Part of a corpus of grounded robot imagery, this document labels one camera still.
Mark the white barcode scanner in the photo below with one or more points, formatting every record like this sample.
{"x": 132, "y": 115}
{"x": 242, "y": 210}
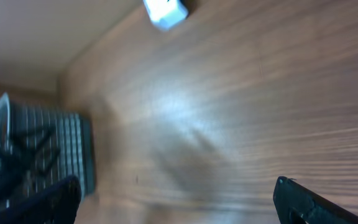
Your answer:
{"x": 165, "y": 14}

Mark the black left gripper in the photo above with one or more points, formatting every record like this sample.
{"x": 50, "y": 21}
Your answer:
{"x": 14, "y": 166}

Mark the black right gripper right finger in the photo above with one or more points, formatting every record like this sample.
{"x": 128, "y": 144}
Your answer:
{"x": 297, "y": 204}

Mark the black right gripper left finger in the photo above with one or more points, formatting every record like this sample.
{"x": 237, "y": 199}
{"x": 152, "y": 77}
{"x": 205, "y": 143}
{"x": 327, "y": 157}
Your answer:
{"x": 56, "y": 204}

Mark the grey plastic shopping basket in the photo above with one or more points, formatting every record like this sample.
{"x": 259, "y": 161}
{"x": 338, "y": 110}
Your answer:
{"x": 72, "y": 135}

